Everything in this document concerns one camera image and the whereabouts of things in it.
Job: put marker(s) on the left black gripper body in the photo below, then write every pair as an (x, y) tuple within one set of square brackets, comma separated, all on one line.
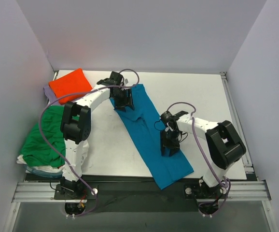
[(123, 102)]

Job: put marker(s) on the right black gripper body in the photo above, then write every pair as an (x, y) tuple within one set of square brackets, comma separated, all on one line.
[(170, 145)]

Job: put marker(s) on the teal blue t shirt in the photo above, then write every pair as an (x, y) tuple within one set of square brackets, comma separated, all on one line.
[(140, 125)]

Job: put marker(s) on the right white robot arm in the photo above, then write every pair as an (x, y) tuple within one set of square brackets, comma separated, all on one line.
[(219, 143)]

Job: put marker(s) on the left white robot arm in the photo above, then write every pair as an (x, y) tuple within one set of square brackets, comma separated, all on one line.
[(76, 124)]

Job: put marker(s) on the folded orange t shirt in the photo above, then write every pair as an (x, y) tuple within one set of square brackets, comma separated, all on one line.
[(73, 82)]

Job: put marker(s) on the folded lavender t shirt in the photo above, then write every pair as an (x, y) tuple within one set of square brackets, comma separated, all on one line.
[(49, 94)]

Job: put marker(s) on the light blue t shirt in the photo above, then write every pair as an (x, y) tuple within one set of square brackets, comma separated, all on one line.
[(43, 173)]

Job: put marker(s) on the white t shirt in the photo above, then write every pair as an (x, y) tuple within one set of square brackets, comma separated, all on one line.
[(51, 169)]

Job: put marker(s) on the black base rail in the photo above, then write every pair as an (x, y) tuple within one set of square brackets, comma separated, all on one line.
[(132, 194)]

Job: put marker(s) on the aluminium front frame rail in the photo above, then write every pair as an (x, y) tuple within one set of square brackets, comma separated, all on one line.
[(240, 191)]

